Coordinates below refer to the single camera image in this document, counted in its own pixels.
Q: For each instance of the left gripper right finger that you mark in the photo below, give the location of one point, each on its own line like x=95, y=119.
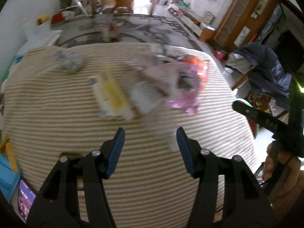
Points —
x=245, y=203

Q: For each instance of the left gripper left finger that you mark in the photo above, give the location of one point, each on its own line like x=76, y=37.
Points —
x=73, y=194

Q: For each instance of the yellow white wrapper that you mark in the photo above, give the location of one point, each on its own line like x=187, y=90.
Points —
x=111, y=101

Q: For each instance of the orange snack bag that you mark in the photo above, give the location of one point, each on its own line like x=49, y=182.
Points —
x=201, y=67

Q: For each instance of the pink snack bag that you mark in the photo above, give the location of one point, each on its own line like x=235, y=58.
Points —
x=164, y=80

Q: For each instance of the grey paper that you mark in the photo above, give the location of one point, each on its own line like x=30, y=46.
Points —
x=69, y=62

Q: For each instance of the person's right hand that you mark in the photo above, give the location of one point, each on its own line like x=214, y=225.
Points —
x=284, y=181

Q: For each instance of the red bin with green rim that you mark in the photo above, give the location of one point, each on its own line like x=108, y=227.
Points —
x=253, y=125

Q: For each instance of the navy blue jacket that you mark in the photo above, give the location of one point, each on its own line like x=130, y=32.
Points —
x=265, y=73

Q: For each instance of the carved wooden chair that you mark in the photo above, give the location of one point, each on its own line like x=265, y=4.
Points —
x=260, y=101

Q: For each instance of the striped beige table mat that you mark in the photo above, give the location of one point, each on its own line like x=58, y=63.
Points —
x=48, y=112

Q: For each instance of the low tv cabinet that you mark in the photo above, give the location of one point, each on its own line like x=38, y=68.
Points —
x=193, y=22

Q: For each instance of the red bag on floor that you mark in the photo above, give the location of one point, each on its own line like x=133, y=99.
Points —
x=58, y=18

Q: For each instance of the patterned grey rug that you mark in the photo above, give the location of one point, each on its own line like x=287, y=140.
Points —
x=137, y=28

